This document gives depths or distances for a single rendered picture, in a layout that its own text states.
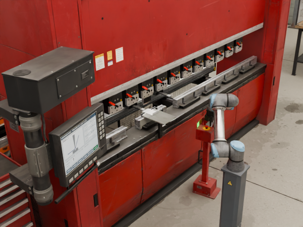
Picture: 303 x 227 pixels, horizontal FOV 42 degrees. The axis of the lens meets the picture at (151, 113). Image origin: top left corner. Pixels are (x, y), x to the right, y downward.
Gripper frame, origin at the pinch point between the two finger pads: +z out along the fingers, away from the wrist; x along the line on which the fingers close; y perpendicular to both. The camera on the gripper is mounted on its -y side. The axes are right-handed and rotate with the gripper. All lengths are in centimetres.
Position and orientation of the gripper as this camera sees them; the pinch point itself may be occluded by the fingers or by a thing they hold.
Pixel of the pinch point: (211, 128)
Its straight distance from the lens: 400.6
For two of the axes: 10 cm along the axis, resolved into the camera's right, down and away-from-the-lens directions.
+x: -5.0, 4.1, -7.7
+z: -0.5, 8.7, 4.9
